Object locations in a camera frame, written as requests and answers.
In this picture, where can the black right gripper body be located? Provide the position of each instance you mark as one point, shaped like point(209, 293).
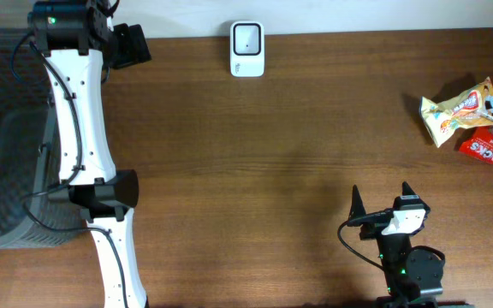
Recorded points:
point(371, 228)

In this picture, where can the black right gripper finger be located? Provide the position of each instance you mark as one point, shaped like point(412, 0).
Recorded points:
point(406, 190)
point(357, 209)

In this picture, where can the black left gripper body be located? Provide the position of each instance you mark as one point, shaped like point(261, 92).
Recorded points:
point(133, 47)

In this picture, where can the yellow snack bag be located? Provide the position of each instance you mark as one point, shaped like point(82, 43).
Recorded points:
point(472, 108)

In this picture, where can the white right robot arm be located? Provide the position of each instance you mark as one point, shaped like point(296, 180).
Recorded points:
point(413, 274)

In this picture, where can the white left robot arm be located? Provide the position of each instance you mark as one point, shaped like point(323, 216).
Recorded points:
point(228, 197)

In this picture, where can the white barcode scanner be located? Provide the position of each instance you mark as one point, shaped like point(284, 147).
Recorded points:
point(246, 49)

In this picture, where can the grey plastic basket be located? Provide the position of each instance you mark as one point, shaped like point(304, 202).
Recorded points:
point(29, 153)

